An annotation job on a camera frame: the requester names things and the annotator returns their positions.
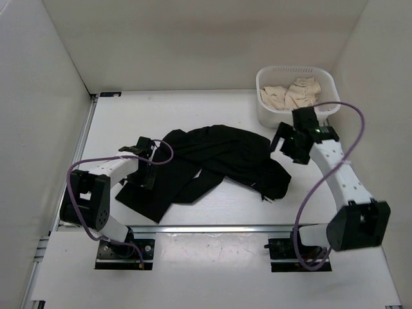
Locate black trousers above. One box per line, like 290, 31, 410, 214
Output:
115, 125, 292, 223

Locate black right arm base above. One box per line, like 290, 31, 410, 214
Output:
263, 236, 332, 273

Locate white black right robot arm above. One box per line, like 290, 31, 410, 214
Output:
270, 122, 391, 258

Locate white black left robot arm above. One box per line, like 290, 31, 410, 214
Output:
60, 140, 155, 258

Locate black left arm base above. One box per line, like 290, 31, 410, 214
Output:
95, 238, 155, 270

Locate beige garment in basket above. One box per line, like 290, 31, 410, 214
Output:
259, 77, 322, 111

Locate white plastic basket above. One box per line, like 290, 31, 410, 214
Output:
256, 66, 340, 128

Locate blue corner label sticker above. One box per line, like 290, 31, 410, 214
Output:
99, 91, 122, 97

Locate white front cover panel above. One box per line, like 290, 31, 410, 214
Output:
32, 232, 400, 308

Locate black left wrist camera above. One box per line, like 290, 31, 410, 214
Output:
136, 136, 155, 151

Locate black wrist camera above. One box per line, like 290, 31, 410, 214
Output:
136, 136, 155, 151
292, 106, 319, 131

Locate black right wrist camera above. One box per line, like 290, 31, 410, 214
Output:
292, 106, 319, 131

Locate aluminium table edge rail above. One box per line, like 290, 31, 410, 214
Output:
131, 225, 293, 234

